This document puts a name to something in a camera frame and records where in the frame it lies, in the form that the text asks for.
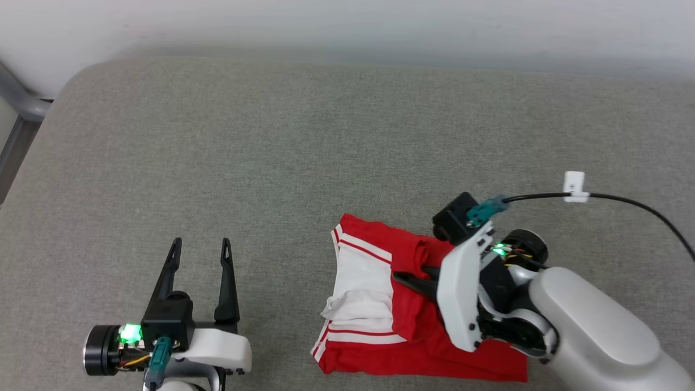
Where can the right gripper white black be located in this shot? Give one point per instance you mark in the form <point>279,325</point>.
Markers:
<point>459,293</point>

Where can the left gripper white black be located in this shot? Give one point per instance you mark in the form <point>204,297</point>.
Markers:
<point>217,350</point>

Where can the red Bulls 23 jersey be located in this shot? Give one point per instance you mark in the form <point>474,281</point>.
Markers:
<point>410,320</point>

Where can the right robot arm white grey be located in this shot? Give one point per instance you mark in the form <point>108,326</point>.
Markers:
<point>597,336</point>

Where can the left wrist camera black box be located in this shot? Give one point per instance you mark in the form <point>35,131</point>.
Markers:
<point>168,323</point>

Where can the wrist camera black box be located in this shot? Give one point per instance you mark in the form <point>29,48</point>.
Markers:
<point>168,323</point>
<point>453,217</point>

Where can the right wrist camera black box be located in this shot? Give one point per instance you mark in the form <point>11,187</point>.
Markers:
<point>453,217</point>

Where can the grey metal frame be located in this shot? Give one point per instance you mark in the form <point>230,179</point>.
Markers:
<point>27,107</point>

